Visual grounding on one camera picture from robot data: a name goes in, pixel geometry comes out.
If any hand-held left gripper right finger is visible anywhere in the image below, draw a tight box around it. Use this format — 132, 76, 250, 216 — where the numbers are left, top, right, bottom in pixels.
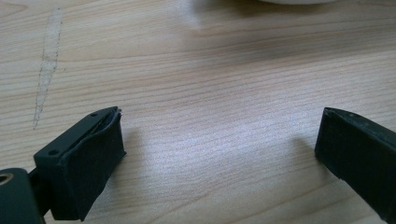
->
314, 106, 396, 224

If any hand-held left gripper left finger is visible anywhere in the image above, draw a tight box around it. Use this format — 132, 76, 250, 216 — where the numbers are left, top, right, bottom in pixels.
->
33, 105, 127, 222

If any panda plush toy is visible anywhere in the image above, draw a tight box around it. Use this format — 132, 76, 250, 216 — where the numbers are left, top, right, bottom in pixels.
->
258, 0, 338, 6

